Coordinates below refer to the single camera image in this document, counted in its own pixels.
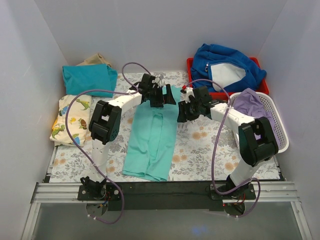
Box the mint green t shirt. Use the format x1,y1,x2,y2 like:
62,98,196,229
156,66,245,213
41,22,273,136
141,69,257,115
122,101,179,182

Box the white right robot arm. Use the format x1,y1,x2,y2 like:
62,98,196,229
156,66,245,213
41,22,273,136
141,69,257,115
175,86,279,199

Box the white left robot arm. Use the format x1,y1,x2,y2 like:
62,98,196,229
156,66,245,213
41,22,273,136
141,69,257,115
88,73,165,181

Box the floral patterned table mat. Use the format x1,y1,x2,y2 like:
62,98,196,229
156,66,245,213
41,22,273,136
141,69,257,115
49,71,281,184

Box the white perforated basket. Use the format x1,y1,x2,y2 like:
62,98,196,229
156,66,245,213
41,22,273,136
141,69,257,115
230,92,289,153

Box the lavender purple t shirt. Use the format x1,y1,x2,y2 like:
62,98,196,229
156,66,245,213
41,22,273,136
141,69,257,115
232,88,275,133

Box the blue fleece jacket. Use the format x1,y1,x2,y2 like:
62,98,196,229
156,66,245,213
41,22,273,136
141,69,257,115
190,43,267,93

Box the beige folded garment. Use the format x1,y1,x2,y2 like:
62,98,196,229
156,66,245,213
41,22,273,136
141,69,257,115
77,52,113,68

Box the teal folded t shirt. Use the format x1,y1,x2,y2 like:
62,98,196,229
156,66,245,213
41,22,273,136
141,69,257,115
62,63,118,98

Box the dinosaur print folded garment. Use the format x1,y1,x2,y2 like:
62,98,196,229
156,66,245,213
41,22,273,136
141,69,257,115
50,95,92,147

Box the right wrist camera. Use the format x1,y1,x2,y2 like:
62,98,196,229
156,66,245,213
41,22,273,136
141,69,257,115
181,86,194,103

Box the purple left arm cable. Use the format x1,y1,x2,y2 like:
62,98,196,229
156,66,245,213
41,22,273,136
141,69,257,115
65,62,126,225

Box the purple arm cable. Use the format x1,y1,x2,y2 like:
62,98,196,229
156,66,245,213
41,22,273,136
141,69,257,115
65,62,126,225
187,78,261,218

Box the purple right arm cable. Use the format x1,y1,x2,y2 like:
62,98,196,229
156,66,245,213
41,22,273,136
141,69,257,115
187,78,261,218

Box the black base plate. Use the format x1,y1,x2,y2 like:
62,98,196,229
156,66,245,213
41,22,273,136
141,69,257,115
77,180,256,214

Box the aluminium frame rail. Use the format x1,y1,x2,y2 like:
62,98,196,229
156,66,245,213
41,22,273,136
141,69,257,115
22,181,312,240

